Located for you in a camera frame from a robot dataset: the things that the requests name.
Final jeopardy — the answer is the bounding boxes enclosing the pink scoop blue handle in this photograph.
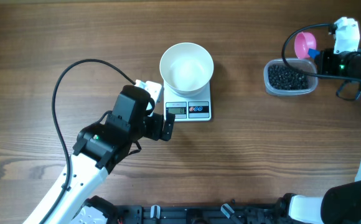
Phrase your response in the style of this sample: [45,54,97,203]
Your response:
[294,32,320,59]

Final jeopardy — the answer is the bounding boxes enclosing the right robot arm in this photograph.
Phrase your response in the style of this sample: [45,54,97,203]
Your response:
[286,17,361,223]

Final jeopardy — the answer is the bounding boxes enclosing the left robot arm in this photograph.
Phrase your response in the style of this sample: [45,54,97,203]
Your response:
[26,82,175,223]

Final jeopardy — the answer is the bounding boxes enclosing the white digital kitchen scale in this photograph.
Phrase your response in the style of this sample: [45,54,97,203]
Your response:
[164,83,212,122]

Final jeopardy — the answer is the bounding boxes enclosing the white bowl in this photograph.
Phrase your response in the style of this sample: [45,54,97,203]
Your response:
[159,42,214,96]

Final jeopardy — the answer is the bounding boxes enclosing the black beans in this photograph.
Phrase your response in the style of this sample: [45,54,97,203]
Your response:
[268,65,308,90]

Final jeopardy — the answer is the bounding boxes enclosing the clear plastic container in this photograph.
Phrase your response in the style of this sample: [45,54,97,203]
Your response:
[263,58,318,96]

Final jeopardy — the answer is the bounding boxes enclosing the black left camera cable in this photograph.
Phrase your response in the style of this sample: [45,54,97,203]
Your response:
[39,58,136,224]

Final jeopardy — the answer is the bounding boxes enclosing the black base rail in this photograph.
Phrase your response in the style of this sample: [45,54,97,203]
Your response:
[71,195,293,224]

